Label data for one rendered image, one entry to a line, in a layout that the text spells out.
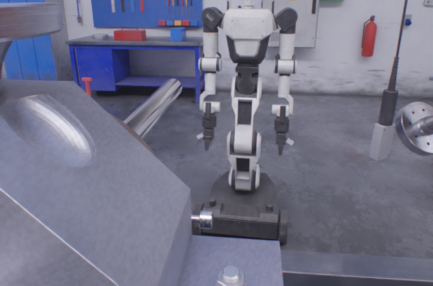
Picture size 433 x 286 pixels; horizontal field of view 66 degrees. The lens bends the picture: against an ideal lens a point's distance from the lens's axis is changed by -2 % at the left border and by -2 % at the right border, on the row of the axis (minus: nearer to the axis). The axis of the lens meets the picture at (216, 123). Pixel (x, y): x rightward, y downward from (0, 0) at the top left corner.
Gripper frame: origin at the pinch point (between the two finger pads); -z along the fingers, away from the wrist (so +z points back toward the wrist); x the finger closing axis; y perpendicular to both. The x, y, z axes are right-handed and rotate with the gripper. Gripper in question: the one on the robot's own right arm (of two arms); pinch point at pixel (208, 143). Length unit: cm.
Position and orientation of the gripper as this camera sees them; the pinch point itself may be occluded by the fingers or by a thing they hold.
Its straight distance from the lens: 213.1
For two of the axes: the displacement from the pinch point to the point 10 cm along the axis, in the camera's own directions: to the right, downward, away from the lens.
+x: -1.5, 1.5, -9.8
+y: 9.9, 0.5, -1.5
